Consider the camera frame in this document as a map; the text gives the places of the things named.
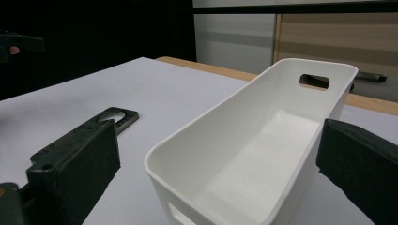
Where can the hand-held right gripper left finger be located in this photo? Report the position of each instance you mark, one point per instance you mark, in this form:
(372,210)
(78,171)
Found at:
(78,175)

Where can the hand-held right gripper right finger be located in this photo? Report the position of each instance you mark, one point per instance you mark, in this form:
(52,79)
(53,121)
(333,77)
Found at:
(363,165)

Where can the black plate with round hole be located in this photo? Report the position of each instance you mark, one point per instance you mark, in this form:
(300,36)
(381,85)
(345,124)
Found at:
(131,116)

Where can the white plastic bin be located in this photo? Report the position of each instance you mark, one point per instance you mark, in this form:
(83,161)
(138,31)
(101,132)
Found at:
(250,150)

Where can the black curtain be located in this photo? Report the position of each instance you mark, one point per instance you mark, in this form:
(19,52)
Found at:
(109,31)

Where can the dark object under desk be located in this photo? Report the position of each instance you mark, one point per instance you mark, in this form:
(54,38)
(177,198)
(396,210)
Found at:
(372,77)

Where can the white table sheet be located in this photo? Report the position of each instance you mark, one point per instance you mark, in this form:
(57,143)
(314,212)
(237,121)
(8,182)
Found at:
(156,93)

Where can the wooden table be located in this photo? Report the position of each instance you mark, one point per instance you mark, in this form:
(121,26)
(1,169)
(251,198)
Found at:
(219,69)

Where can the white cabinet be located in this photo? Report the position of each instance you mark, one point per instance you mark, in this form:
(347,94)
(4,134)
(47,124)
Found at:
(234,47)

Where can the black metal frame bar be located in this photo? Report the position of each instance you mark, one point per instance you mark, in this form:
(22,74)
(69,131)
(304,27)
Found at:
(281,8)

